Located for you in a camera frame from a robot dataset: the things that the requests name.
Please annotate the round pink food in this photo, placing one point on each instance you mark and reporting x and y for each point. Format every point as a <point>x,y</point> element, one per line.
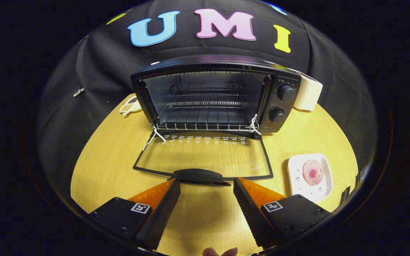
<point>313,172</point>

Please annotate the white square plate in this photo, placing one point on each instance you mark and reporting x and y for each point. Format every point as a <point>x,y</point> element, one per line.
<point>297,185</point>

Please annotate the black toaster oven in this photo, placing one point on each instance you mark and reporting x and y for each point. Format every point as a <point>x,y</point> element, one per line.
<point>287,106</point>

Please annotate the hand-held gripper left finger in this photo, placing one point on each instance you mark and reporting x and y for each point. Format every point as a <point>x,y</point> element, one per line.
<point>162,213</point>

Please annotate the silver cloth clip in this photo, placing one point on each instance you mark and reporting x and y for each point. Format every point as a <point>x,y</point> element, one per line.
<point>78,92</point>

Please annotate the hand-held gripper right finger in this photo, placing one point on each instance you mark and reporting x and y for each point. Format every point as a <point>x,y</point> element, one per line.
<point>249,209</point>

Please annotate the white boxy appliance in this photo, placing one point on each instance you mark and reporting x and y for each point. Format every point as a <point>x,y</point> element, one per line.
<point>310,94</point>

